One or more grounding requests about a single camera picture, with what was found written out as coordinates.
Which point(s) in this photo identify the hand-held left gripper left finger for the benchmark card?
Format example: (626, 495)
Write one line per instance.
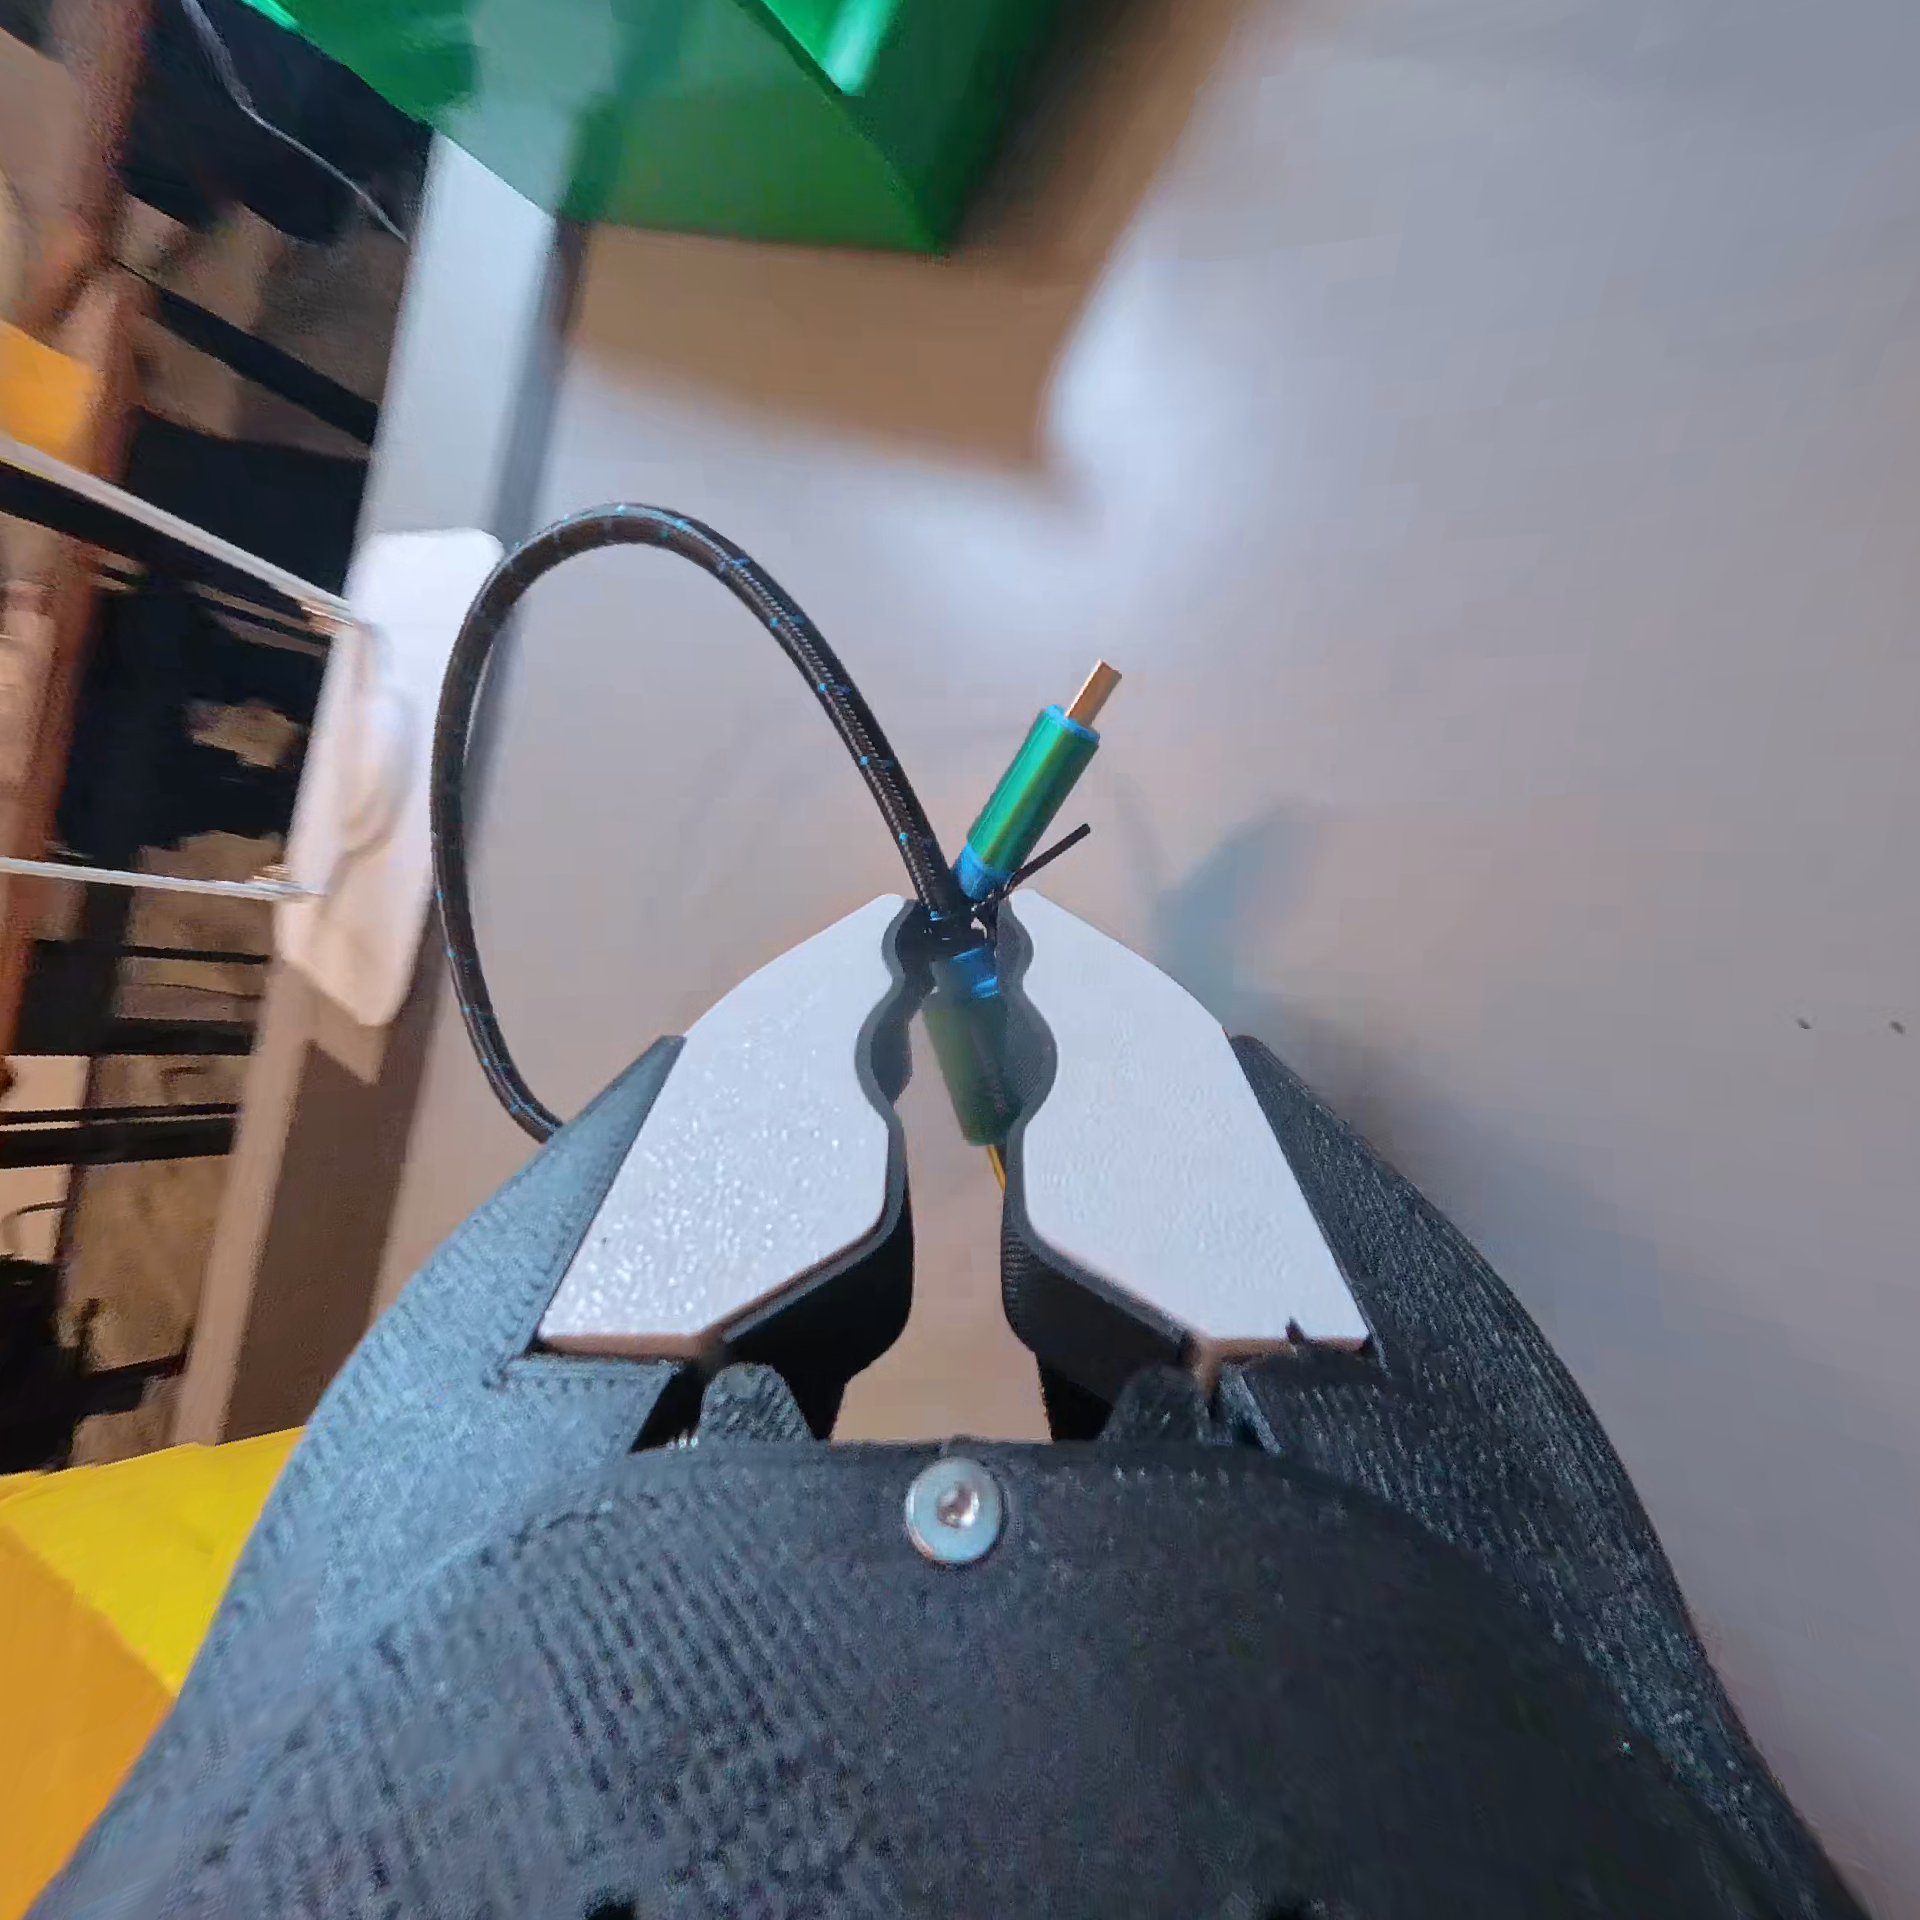
(750, 1155)

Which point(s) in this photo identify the green plastic bin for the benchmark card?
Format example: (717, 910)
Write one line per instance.
(720, 119)

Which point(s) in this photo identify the yellow plastic bin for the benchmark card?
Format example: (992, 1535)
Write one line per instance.
(89, 1651)

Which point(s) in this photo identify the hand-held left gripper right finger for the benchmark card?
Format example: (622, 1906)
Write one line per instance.
(1185, 1170)

